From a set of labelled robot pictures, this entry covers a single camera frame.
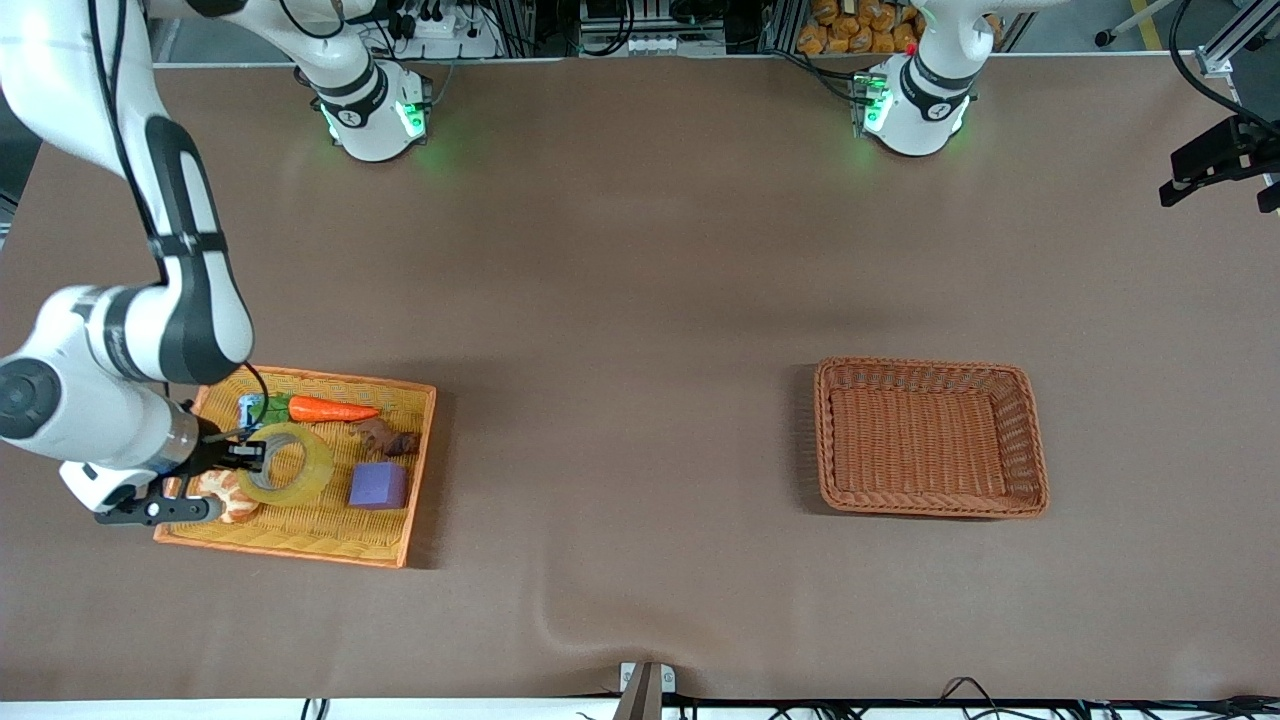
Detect yellowish clear packing tape roll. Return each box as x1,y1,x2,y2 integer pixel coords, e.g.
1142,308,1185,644
237,422,336,507

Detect toy croissant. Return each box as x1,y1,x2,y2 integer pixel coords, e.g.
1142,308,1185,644
188,468,262,525

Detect orange toy carrot green leaves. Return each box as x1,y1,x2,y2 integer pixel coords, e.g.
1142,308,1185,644
263,392,382,426

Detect yellow wicker basket orange rim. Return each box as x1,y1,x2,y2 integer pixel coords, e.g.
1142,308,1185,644
153,365,438,569

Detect brown toy animal figure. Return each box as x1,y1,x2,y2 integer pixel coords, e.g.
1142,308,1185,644
350,417,422,459

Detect purple foam block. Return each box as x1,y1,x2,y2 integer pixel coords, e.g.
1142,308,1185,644
348,461,409,511

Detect stand leg with caster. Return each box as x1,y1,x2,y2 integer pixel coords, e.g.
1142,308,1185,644
1093,0,1177,48

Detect pile of orange toy breads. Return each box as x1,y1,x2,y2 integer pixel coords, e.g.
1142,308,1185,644
798,0,923,57

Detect brown wicker basket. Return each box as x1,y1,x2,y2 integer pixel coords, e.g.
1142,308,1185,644
813,357,1050,519

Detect white power strip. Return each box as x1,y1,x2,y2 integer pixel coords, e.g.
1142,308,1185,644
578,33,691,57
395,0,501,59

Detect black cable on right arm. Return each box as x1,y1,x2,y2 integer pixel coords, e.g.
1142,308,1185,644
88,0,271,441

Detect black cable to left gripper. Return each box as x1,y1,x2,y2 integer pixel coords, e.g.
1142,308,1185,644
1166,0,1251,126

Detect aluminium frame profile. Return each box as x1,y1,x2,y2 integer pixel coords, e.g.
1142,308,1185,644
1195,0,1280,79

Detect metal clamp bracket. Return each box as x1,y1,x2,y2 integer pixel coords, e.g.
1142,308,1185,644
618,660,677,720

